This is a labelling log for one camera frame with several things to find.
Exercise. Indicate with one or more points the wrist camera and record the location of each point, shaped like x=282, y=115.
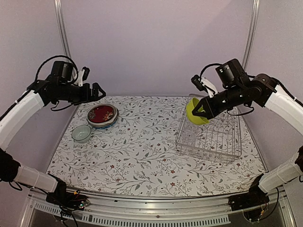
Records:
x=63, y=70
x=229, y=72

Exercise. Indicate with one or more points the pale green flower plate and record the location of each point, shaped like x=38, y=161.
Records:
x=97, y=123

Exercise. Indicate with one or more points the blue polka dot plate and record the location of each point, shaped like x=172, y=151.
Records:
x=104, y=126

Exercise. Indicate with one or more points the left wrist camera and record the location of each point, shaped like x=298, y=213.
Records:
x=63, y=70

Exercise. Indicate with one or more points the white cream plate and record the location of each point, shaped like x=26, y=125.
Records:
x=115, y=116

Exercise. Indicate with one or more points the clear glass cup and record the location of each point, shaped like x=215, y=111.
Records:
x=189, y=126
x=189, y=138

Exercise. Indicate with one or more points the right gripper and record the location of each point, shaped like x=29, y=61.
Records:
x=210, y=111

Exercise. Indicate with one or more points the white small bowl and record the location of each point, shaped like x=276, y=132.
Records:
x=81, y=134

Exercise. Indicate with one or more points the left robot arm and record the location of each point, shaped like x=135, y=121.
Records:
x=27, y=131

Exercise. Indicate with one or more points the wire dish rack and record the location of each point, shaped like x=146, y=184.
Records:
x=219, y=140

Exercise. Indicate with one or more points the floral tablecloth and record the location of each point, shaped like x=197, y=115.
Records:
x=138, y=155

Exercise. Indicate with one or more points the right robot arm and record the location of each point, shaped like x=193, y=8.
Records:
x=267, y=92

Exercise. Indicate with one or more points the front aluminium rail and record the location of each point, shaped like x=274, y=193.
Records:
x=114, y=210

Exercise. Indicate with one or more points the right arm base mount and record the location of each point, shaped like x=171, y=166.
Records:
x=252, y=201

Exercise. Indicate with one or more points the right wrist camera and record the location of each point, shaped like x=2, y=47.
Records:
x=229, y=72

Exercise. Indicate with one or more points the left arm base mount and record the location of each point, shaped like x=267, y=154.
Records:
x=72, y=200

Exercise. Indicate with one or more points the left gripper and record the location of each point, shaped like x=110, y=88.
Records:
x=86, y=97

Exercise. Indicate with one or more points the dark red patterned plate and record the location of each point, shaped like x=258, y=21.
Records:
x=101, y=113

